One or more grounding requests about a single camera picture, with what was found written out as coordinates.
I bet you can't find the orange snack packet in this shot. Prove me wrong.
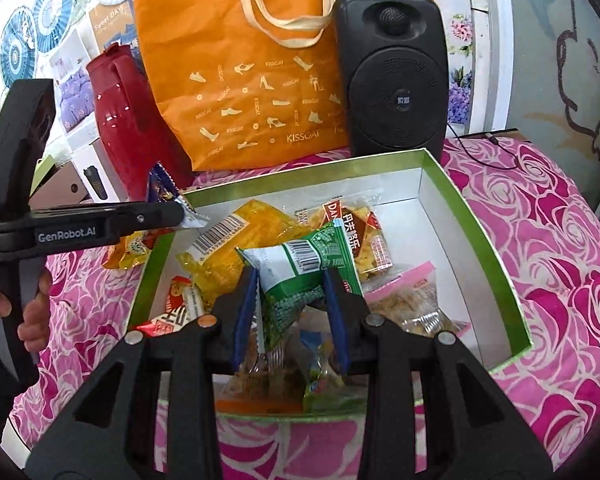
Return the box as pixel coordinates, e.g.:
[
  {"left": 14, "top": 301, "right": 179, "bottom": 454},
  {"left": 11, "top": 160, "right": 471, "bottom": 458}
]
[{"left": 102, "top": 228, "right": 173, "bottom": 270}]

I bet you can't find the blue white snack packet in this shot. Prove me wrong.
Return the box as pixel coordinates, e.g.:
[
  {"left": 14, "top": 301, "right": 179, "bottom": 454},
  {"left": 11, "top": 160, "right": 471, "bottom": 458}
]
[{"left": 146, "top": 162, "right": 210, "bottom": 229}]

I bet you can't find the red white snack packet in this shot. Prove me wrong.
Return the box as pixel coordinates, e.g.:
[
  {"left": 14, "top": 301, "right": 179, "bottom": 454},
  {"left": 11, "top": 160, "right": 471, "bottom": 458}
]
[{"left": 136, "top": 276, "right": 204, "bottom": 337}]

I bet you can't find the yellow barcode snack packet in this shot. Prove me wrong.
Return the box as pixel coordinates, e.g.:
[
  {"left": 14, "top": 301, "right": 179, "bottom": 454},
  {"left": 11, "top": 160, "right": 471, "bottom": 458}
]
[{"left": 176, "top": 200, "right": 310, "bottom": 310}]

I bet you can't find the green snack packet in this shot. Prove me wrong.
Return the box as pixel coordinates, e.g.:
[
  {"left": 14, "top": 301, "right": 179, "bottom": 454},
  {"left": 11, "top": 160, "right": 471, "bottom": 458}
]
[{"left": 237, "top": 218, "right": 362, "bottom": 353}]

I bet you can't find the person's left hand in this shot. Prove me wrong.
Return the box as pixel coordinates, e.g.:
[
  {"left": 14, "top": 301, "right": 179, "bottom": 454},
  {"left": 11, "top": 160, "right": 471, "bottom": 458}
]
[{"left": 0, "top": 268, "right": 53, "bottom": 352}]

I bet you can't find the brown cardboard box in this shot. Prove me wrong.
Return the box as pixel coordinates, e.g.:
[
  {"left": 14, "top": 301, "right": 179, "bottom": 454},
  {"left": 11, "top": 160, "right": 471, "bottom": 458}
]
[{"left": 29, "top": 162, "right": 88, "bottom": 209}]

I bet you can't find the white product box with cup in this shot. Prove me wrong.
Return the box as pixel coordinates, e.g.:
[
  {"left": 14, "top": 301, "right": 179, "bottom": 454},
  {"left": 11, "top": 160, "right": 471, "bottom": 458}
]
[{"left": 69, "top": 136, "right": 124, "bottom": 204}]

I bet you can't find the pink clear nut packet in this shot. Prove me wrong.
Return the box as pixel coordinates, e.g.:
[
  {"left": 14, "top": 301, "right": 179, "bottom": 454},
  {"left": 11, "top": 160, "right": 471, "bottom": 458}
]
[{"left": 363, "top": 261, "right": 471, "bottom": 337}]

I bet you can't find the red thermos jug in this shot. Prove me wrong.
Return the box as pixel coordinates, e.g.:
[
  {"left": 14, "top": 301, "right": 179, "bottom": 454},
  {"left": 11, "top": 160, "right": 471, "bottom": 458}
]
[{"left": 86, "top": 44, "right": 194, "bottom": 200}]

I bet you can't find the brown Danco galette packet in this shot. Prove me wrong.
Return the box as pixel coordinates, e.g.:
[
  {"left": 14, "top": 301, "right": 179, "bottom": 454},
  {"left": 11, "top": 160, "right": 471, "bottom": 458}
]
[{"left": 296, "top": 194, "right": 393, "bottom": 283}]

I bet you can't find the green cardboard box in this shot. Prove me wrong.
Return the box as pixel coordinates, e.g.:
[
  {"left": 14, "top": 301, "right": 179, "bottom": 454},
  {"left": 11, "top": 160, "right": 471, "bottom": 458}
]
[{"left": 129, "top": 150, "right": 531, "bottom": 422}]

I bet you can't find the pink rose tablecloth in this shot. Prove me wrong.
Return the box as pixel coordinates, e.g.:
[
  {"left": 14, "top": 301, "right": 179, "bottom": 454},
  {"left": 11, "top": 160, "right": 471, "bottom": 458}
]
[{"left": 10, "top": 138, "right": 600, "bottom": 465}]

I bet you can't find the orange tote bag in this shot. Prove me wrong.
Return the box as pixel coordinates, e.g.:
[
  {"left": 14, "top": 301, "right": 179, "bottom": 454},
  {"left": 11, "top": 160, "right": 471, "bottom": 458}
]
[{"left": 130, "top": 0, "right": 436, "bottom": 174}]

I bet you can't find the black speaker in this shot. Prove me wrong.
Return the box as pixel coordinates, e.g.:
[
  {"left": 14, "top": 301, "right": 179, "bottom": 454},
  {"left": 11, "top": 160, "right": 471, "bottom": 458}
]
[{"left": 334, "top": 0, "right": 449, "bottom": 159}]

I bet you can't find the black speaker cable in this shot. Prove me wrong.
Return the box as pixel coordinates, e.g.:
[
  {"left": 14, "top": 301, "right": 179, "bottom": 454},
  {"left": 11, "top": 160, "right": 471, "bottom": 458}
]
[{"left": 446, "top": 121, "right": 522, "bottom": 172}]

